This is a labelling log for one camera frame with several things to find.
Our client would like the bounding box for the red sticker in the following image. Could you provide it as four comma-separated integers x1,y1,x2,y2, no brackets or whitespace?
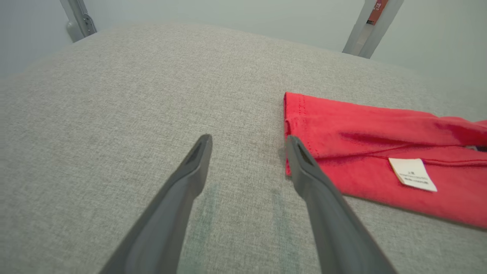
367,0,389,26

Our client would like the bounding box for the grey post with red sticker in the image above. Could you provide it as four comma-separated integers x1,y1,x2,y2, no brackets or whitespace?
341,0,405,60

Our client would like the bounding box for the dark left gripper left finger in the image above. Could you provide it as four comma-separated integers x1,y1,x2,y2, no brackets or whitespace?
99,134,213,274

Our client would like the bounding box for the red basketball jersey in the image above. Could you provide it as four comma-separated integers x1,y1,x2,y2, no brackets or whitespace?
283,91,487,229

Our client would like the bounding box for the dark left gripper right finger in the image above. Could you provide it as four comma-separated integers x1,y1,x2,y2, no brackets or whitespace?
285,135,398,274

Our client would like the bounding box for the grey wall post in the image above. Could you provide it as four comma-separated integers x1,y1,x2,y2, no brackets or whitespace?
59,0,98,43

